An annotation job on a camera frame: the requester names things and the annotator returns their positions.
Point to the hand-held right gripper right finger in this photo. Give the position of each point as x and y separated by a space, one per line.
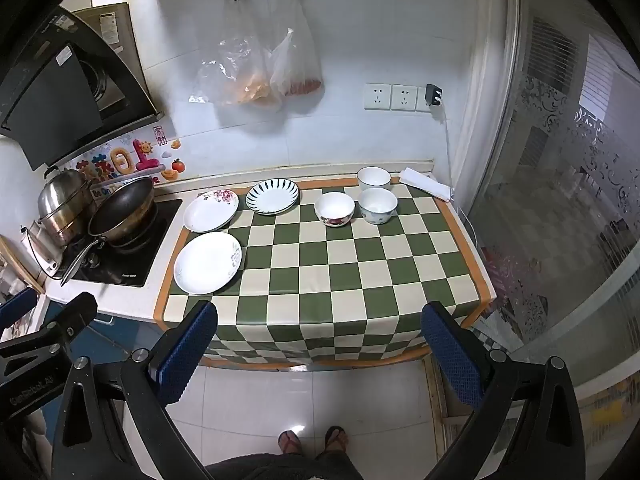
452 355

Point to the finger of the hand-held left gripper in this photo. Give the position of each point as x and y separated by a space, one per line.
17 306
55 332

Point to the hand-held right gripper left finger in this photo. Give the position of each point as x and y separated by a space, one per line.
186 347

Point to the white bowl with dark rim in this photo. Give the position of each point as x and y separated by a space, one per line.
374 177

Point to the wooden cutting board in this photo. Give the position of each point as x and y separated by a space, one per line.
17 265

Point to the wooden door threshold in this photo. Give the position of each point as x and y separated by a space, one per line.
436 427

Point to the large white plate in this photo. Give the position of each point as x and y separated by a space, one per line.
207 262

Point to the black stove top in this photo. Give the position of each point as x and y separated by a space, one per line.
137 262

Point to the stainless steel pot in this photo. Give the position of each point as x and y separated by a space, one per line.
62 197

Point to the green checkered tablecloth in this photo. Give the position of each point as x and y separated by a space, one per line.
350 280

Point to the pink floral plate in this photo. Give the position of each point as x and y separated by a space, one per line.
210 210

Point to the person's left foot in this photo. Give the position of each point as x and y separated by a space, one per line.
290 442

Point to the person's foot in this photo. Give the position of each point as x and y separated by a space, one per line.
336 439
290 442

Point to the dark frying pan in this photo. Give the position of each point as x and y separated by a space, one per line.
122 207

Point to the person's right foot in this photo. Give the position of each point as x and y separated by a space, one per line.
336 439

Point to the person's dark trousers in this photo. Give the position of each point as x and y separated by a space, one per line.
280 467

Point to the white bowl with blue pattern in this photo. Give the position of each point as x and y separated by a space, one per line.
378 205

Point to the folded white paper towel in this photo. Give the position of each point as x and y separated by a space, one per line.
425 184

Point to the blue striped plate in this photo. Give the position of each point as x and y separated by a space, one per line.
272 196

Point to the white bowl with red flowers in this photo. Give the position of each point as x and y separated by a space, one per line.
334 207

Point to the black range hood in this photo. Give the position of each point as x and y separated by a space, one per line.
50 95

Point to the patterned glass sliding door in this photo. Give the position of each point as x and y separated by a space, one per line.
560 160

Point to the black plug adapter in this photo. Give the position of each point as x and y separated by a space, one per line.
433 95

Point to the clear plastic bag orange contents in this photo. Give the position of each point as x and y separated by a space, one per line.
240 70

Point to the clear plastic bag red contents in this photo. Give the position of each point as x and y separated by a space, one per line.
300 70

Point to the colourful wall stickers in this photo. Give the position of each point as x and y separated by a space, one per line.
120 157

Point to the white wall socket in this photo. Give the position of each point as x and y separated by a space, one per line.
377 96
404 97
421 102

